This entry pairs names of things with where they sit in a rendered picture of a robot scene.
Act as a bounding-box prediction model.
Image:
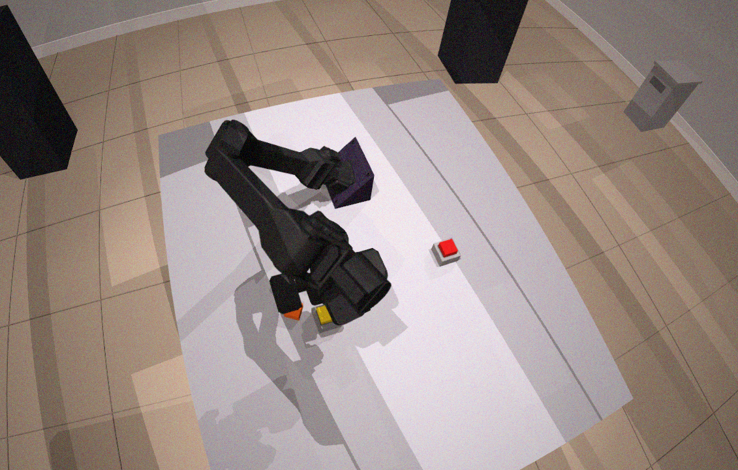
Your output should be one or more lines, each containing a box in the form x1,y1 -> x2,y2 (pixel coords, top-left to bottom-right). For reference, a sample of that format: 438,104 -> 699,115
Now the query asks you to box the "red button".
431,238 -> 461,266

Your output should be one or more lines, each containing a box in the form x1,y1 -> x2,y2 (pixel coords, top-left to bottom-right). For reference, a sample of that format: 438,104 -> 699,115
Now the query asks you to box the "orange block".
284,307 -> 303,320

